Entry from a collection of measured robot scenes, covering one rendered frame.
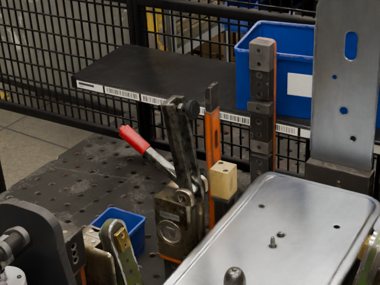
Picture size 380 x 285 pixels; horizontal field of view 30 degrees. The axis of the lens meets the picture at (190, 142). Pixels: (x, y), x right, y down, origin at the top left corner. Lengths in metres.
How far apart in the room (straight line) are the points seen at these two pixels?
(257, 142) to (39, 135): 2.34
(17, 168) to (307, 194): 2.30
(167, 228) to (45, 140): 2.45
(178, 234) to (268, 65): 0.36
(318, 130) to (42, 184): 0.84
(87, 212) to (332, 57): 0.78
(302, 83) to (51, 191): 0.76
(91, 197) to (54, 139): 1.78
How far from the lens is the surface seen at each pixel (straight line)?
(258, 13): 1.58
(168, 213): 1.13
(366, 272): 0.96
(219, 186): 1.17
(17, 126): 3.74
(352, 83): 1.22
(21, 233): 0.86
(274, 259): 1.08
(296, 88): 1.37
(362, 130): 1.25
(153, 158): 1.12
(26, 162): 3.41
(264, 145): 1.38
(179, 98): 1.06
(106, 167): 1.90
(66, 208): 1.76
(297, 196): 1.21
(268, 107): 1.33
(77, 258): 0.98
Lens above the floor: 1.68
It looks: 30 degrees down
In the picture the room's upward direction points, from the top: 3 degrees counter-clockwise
